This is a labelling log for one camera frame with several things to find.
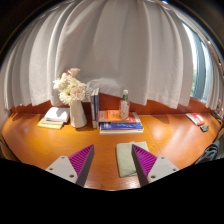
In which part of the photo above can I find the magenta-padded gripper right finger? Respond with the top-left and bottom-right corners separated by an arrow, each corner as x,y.
131,143 -> 180,187

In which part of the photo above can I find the window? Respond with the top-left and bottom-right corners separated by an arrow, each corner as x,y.
181,23 -> 213,103

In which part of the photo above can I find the white curtain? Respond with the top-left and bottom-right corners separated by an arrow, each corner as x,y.
0,0 -> 224,116

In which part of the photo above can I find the blue upright book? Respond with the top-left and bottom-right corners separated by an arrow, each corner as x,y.
93,87 -> 100,130

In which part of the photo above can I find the white ceramic vase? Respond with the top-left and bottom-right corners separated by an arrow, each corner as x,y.
69,99 -> 88,129

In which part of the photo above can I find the orange book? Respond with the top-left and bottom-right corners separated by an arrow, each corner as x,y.
98,109 -> 141,124

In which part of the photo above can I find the yellow book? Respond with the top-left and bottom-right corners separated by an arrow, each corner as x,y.
37,117 -> 64,130

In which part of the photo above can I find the red and white booklet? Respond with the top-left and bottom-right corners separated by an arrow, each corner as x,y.
185,112 -> 206,127

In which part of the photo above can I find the white book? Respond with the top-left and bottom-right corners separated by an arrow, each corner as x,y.
44,106 -> 71,124

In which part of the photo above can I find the white and pink flower bouquet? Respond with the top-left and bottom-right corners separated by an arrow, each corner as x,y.
52,67 -> 88,106

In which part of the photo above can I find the grey upright book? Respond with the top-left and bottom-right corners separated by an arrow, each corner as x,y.
90,89 -> 98,130

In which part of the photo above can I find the grey-green towel with yellow stripe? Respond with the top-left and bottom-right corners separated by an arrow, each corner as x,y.
115,140 -> 150,178

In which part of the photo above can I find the clear plastic bottle green cap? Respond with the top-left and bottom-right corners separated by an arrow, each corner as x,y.
119,89 -> 131,120

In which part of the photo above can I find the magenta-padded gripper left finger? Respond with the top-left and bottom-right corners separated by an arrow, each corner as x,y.
45,143 -> 96,188

